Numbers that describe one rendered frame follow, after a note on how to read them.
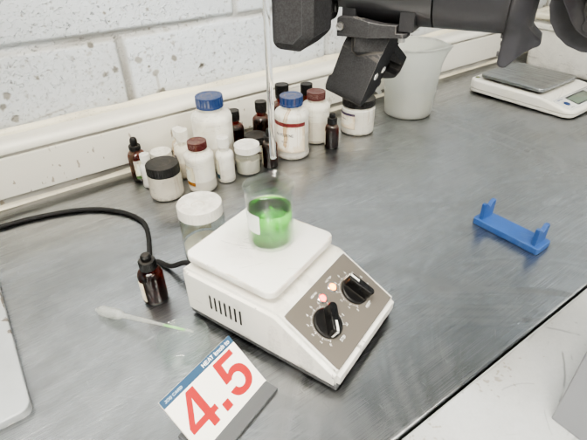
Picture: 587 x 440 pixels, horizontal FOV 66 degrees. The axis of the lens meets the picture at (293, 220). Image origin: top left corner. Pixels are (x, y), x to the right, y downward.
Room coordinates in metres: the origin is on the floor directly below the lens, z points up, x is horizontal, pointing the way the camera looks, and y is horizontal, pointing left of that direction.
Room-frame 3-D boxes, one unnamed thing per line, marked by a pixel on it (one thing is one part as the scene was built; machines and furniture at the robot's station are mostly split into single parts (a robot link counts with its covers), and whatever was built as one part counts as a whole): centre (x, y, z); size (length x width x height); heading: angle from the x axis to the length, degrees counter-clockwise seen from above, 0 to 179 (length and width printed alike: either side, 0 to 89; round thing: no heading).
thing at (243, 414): (0.25, 0.07, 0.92); 0.09 x 0.06 x 0.04; 144
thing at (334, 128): (0.82, -0.08, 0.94); 0.03 x 0.03 x 0.07
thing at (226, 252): (0.40, 0.04, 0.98); 0.12 x 0.12 x 0.01; 55
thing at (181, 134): (0.71, 0.19, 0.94); 0.03 x 0.03 x 0.09
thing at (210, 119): (0.76, 0.14, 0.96); 0.07 x 0.07 x 0.13
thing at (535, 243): (0.52, -0.31, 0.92); 0.10 x 0.03 x 0.04; 36
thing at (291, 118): (0.79, 0.00, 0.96); 0.06 x 0.06 x 0.11
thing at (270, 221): (0.41, 0.02, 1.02); 0.06 x 0.05 x 0.08; 165
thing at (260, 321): (0.38, 0.02, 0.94); 0.22 x 0.13 x 0.08; 55
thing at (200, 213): (0.50, 0.12, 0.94); 0.06 x 0.06 x 0.08
